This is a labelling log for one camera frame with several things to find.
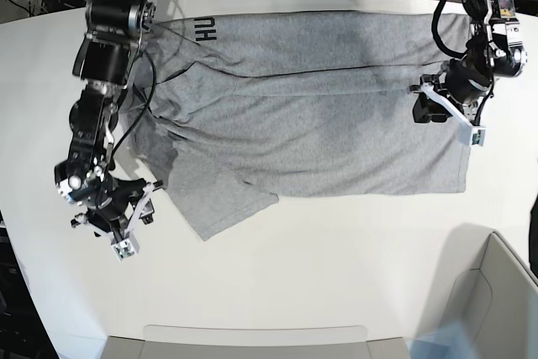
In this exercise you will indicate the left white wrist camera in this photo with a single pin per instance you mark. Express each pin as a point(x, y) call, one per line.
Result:
point(469, 134)

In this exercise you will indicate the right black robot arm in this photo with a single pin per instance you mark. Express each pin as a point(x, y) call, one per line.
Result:
point(114, 41)

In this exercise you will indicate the grey chair at right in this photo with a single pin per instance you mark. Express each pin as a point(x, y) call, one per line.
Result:
point(498, 303)

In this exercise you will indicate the blue translucent object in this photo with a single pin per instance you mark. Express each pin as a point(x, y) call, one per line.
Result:
point(450, 341)

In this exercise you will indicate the grey T-shirt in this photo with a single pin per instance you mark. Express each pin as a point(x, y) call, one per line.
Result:
point(234, 112)

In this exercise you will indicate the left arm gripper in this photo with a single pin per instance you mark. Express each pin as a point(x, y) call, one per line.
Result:
point(465, 84)

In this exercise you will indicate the grey chair at bottom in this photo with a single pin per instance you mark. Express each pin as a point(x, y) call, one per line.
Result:
point(161, 341)

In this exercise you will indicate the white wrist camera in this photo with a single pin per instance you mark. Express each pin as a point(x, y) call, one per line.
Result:
point(126, 245)
point(469, 134)

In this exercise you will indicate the grey chair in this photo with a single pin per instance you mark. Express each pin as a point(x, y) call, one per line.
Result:
point(161, 341)
point(498, 303)

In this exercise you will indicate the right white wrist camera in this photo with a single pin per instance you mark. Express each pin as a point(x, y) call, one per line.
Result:
point(126, 245)

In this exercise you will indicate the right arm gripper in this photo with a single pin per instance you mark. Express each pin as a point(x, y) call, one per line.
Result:
point(87, 196)

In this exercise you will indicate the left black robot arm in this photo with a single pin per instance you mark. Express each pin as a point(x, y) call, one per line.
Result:
point(495, 46)

